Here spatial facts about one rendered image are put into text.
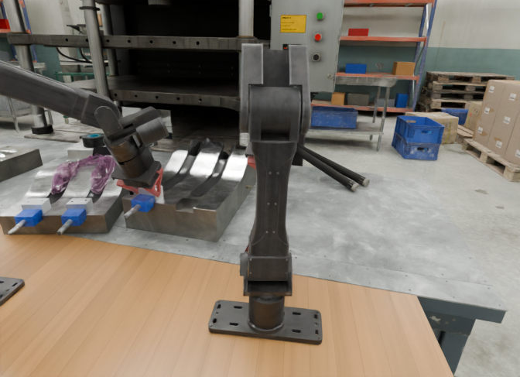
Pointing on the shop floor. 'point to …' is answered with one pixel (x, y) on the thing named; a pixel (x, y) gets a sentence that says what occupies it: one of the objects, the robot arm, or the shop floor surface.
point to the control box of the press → (309, 35)
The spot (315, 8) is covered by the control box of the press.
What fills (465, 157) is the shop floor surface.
